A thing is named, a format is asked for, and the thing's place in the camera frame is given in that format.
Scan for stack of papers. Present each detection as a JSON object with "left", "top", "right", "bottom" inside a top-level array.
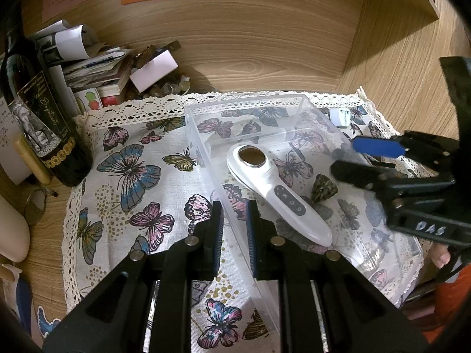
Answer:
[{"left": 31, "top": 20, "right": 135, "bottom": 100}]

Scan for butterfly print lace cloth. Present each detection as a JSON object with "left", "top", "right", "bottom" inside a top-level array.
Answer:
[{"left": 62, "top": 86, "right": 442, "bottom": 353}]

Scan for round wire-rim glasses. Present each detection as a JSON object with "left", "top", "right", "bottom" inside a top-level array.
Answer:
[{"left": 24, "top": 187, "right": 59, "bottom": 227}]

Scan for dark wine bottle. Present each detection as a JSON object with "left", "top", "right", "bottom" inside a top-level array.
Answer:
[{"left": 0, "top": 26, "right": 94, "bottom": 188}]

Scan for dark cone-shaped ornament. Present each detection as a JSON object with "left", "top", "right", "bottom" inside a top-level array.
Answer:
[{"left": 310, "top": 174, "right": 338, "bottom": 204}]

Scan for clear plastic box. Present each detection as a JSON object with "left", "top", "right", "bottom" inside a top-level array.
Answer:
[{"left": 184, "top": 95, "right": 424, "bottom": 339}]

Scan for small white cardboard box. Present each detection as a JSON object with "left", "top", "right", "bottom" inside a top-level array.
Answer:
[{"left": 130, "top": 49, "right": 179, "bottom": 92}]

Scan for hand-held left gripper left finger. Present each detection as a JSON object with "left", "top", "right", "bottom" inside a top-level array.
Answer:
[{"left": 42, "top": 200, "right": 225, "bottom": 353}]

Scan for card with green and red drawing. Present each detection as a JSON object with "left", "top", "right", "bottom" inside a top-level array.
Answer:
[{"left": 74, "top": 87, "right": 102, "bottom": 113}]

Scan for pale yellow tube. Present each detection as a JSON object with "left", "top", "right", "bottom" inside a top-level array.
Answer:
[{"left": 14, "top": 135, "right": 51, "bottom": 185}]

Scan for white handheld massager device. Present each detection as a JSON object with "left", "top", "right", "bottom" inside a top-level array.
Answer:
[{"left": 226, "top": 143, "right": 334, "bottom": 245}]

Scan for pile of small stones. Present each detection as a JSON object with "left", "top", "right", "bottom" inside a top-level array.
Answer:
[{"left": 125, "top": 75, "right": 192, "bottom": 101}]

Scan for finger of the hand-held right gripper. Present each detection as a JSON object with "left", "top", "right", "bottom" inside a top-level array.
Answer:
[
  {"left": 330, "top": 159, "right": 407, "bottom": 207},
  {"left": 352, "top": 130, "right": 457, "bottom": 177}
]

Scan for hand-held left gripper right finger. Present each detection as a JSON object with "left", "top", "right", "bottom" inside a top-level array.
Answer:
[{"left": 246, "top": 199, "right": 431, "bottom": 353}]

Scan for white plug adapter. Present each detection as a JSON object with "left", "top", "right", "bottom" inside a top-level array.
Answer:
[{"left": 329, "top": 107, "right": 350, "bottom": 129}]

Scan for blue sticker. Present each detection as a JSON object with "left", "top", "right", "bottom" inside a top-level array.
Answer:
[{"left": 37, "top": 305, "right": 62, "bottom": 337}]

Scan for white paper sheet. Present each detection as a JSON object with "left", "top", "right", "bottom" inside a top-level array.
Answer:
[{"left": 0, "top": 92, "right": 34, "bottom": 185}]

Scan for person's right hand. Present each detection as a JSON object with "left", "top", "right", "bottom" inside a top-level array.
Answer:
[{"left": 430, "top": 246, "right": 452, "bottom": 268}]

